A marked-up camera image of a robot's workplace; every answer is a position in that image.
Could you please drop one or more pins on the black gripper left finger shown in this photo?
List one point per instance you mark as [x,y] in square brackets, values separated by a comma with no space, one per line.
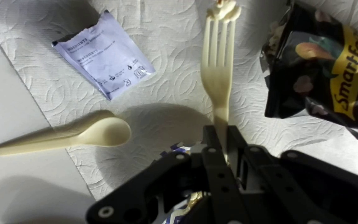
[226,201]

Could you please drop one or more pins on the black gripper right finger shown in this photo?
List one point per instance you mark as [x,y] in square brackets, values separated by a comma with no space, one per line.
[272,195]

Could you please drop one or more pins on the cream plastic fork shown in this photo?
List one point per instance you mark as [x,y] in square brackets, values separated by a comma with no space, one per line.
[216,66]

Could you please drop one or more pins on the black popcorn snack bag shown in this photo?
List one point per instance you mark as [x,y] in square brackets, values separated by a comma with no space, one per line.
[312,61]

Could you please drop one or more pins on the white paper towel upper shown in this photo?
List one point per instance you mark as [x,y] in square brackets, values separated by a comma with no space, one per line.
[170,104]

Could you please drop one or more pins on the cream plastic spoon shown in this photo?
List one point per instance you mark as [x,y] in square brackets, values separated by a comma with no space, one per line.
[101,128]

